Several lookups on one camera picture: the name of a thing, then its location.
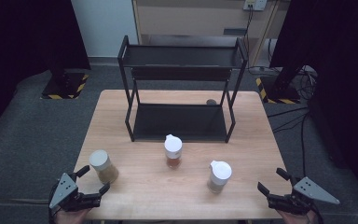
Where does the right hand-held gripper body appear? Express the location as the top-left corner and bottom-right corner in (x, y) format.
(267, 175), (341, 216)

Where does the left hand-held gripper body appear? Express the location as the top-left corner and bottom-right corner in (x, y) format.
(48, 172), (103, 213)

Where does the grey lid spice jar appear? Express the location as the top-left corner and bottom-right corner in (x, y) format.
(88, 148), (119, 185)

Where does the white lid brown spice jar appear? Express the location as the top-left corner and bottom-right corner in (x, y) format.
(163, 133), (184, 170)

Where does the black metal shelf rack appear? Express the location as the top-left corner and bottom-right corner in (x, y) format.
(117, 35), (249, 145)

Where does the person's left hand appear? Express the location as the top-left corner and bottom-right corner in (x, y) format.
(54, 207), (91, 224)

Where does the person's right hand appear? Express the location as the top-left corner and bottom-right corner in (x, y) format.
(276, 208), (320, 224)

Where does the white lid pale spice jar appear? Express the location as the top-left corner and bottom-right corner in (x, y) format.
(206, 160), (233, 195)

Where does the black stand with striped base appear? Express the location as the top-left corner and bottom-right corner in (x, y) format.
(255, 63), (307, 105)
(39, 59), (90, 101)

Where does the black curtain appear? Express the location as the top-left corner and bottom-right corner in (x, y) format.
(0, 0), (91, 142)
(269, 0), (358, 203)

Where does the beige wooden cabinet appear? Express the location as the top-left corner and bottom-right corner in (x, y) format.
(131, 0), (292, 68)

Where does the left hand-held gripper cable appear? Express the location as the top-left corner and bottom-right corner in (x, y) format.
(47, 182), (61, 224)

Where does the hand-held gripper cable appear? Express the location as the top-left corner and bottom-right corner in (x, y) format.
(310, 203), (324, 224)
(47, 182), (61, 224)

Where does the right hand-held gripper cable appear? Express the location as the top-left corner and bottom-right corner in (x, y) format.
(310, 203), (324, 224)

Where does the black floor cable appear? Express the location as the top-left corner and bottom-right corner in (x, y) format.
(266, 106), (310, 178)

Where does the tangle of floor cables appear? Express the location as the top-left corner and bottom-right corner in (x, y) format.
(296, 65), (319, 101)

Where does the black outlet cable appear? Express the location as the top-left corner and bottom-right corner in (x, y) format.
(242, 5), (255, 68)

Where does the white wall power outlet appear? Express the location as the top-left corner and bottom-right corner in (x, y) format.
(242, 0), (269, 12)

